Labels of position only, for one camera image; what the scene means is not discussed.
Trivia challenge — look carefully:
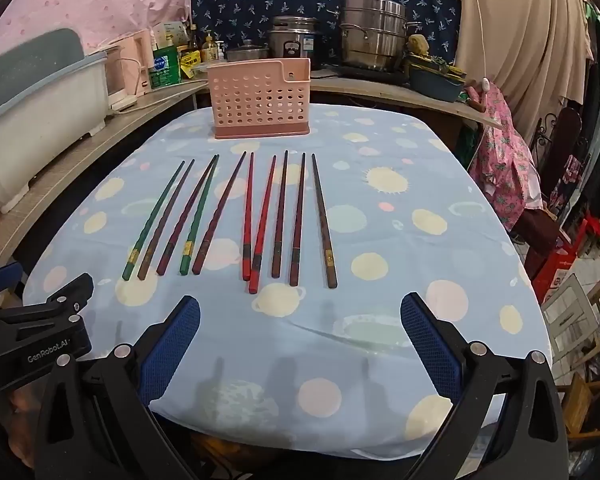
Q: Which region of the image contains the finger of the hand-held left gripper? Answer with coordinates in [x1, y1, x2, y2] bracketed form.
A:
[0, 262, 24, 306]
[10, 273, 95, 328]

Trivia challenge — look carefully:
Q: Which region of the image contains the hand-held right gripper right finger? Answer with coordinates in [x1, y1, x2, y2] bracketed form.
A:
[400, 293, 572, 480]

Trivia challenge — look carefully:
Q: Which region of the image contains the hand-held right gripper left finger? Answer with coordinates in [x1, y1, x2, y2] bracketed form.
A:
[34, 295, 202, 480]

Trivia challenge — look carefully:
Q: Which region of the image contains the dark red chopstick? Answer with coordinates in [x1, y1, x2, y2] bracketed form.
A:
[192, 151, 248, 276]
[156, 155, 218, 276]

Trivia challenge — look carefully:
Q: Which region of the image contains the green chopstick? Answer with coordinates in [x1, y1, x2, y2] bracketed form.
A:
[180, 155, 220, 276]
[121, 160, 186, 281]

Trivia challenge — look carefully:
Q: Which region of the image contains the brown chopstick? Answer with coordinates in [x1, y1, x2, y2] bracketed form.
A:
[289, 152, 307, 288]
[311, 155, 339, 289]
[271, 150, 289, 279]
[137, 159, 196, 281]

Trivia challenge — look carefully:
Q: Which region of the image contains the pink perforated chopstick holder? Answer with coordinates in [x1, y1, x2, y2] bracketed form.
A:
[207, 58, 313, 141]

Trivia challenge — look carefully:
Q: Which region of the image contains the light blue printed tablecloth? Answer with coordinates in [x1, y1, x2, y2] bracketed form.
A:
[22, 102, 553, 448]

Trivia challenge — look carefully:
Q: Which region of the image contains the white dish drainer box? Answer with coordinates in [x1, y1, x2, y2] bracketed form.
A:
[0, 27, 112, 213]

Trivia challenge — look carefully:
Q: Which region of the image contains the red stool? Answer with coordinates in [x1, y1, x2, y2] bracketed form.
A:
[532, 215, 600, 306]

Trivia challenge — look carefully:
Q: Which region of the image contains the light wooden stool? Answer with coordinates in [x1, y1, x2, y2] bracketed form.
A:
[557, 372, 600, 441]

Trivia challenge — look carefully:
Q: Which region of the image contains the pink floral cloth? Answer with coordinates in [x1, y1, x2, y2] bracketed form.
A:
[467, 85, 543, 231]

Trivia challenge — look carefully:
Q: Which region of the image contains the pink appliance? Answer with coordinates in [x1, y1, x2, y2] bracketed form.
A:
[117, 29, 153, 98]

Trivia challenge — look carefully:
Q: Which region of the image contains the green detergent bottle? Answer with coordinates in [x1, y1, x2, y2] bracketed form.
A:
[149, 35, 182, 91]

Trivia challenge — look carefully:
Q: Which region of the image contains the yellow packet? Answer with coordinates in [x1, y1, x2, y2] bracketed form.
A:
[180, 50, 203, 78]

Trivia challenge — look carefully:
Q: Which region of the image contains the dark wooden chair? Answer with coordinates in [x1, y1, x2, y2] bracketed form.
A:
[512, 107, 583, 261]

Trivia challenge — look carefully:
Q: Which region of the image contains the blue basin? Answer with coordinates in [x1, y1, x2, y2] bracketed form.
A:
[410, 67, 468, 102]

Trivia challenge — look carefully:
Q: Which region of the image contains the yellow pump bottle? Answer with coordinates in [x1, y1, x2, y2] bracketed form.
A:
[200, 31, 220, 63]

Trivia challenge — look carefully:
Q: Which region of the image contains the black induction cooker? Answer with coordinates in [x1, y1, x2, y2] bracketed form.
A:
[322, 62, 411, 86]

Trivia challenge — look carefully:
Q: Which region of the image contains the green yellow basket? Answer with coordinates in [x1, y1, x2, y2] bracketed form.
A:
[405, 52, 468, 81]

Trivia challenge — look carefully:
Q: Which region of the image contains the small pot with glass lid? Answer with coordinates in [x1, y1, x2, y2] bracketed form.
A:
[225, 40, 271, 63]

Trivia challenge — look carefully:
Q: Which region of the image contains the steel steamer pot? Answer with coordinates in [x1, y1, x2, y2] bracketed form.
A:
[337, 0, 423, 72]

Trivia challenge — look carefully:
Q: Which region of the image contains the navy printed cloth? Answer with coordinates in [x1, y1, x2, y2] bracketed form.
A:
[190, 0, 463, 68]

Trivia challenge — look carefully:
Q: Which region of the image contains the beige hanging cloth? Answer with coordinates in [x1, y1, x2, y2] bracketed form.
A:
[420, 0, 593, 133]

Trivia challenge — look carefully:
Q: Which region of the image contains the steel rice cooker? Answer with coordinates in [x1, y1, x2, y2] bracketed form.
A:
[267, 16, 323, 61]

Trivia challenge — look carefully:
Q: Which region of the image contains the white pull cord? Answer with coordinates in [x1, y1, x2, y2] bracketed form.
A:
[470, 0, 492, 93]

